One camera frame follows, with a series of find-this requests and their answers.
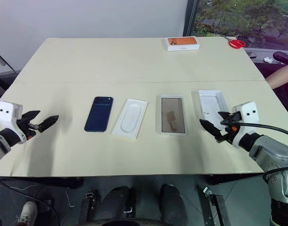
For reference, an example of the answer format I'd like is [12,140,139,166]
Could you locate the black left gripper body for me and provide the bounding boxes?
[16,117,41,140]

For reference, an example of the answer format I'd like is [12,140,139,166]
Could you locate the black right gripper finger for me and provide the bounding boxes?
[199,119,226,143]
[217,111,239,121]

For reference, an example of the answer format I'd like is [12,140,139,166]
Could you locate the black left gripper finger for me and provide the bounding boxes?
[38,114,60,133]
[21,110,41,124]

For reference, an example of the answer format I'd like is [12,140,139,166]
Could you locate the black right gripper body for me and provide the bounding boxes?
[222,114,241,145]

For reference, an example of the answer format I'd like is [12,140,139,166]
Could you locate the dark blue smartphone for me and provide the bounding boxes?
[84,96,114,133]

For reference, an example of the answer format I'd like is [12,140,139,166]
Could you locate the white moulded tray insert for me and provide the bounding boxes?
[112,97,150,141]

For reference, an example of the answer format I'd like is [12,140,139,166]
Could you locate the orange print phone box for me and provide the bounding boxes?
[166,36,201,52]

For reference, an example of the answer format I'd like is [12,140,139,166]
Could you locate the black chair armrest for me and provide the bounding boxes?
[272,51,288,65]

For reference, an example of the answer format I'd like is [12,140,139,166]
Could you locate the white sneaker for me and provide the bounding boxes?
[17,201,38,225]

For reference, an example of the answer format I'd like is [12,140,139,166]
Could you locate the dark rounded shape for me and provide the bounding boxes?
[158,183,189,226]

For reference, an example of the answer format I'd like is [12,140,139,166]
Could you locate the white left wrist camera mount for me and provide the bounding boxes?
[0,101,26,145]

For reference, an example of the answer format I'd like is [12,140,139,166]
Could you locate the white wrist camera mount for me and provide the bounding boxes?
[0,101,26,145]
[231,101,260,148]

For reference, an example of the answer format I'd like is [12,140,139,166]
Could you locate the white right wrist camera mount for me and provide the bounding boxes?
[231,101,260,148]

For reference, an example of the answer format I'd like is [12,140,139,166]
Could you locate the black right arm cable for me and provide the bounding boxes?
[221,119,288,143]

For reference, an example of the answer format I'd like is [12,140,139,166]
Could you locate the red handled scissors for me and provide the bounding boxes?
[222,34,247,50]

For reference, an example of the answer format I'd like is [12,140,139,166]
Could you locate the metal table leg bracket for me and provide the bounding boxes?
[202,186,230,226]
[80,188,100,226]

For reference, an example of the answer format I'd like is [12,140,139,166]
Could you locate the black floor cable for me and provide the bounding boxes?
[0,178,61,226]

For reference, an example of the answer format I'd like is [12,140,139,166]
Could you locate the white floor cable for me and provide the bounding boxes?
[64,187,75,208]

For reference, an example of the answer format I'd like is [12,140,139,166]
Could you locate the dark window frame pillar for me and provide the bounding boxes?
[182,0,198,38]

